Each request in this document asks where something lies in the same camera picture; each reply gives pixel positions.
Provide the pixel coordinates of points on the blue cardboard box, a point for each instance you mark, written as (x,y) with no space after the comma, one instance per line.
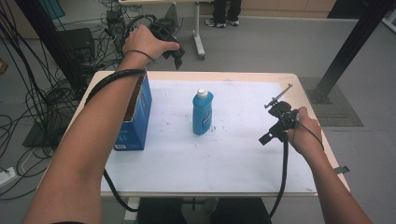
(138,124)

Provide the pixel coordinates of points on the black metal stand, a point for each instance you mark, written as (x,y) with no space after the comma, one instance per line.
(46,34)

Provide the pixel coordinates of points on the white table leg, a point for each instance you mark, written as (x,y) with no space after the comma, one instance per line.
(132,203)

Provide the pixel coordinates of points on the blue bottle with white cap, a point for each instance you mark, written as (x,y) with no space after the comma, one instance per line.
(202,115)

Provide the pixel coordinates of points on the grey tape strip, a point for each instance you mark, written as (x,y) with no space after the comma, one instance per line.
(341,170)

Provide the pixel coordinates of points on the black wrist band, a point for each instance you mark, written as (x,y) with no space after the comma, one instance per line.
(141,53)

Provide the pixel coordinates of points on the white table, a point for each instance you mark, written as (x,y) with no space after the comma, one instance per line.
(218,165)

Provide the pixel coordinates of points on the person's right hand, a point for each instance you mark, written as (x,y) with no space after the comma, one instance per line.
(306,137)

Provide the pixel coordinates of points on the dark floor mat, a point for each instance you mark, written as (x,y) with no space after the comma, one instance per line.
(339,115)

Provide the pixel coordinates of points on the white desk frame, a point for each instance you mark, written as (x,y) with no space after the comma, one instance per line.
(198,34)

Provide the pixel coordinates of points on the person's right leg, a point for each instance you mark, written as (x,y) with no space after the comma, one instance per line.
(239,211)

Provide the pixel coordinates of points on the white power strip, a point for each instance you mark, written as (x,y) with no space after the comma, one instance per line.
(7,176)

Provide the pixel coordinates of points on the black floor base plate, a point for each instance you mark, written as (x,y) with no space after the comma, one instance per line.
(40,137)

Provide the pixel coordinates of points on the teal panel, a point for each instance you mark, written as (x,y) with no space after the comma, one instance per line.
(51,7)

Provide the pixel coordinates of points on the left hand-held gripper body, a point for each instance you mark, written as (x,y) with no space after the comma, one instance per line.
(165,32)

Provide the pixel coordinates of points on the person's left hand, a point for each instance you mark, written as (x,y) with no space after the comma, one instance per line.
(143,43)

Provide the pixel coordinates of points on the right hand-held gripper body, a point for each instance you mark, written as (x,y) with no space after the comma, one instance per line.
(283,116)

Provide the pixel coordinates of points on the person's left leg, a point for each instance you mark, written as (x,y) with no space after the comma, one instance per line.
(162,211)

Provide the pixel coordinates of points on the grey electronic device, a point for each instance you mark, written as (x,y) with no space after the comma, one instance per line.
(114,21)

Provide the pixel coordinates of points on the black metal pillar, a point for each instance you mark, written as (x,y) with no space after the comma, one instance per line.
(351,43)

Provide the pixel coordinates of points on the person's leg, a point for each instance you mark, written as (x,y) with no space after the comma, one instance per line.
(239,211)
(162,211)

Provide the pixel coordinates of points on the black case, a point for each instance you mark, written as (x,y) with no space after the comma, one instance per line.
(77,43)

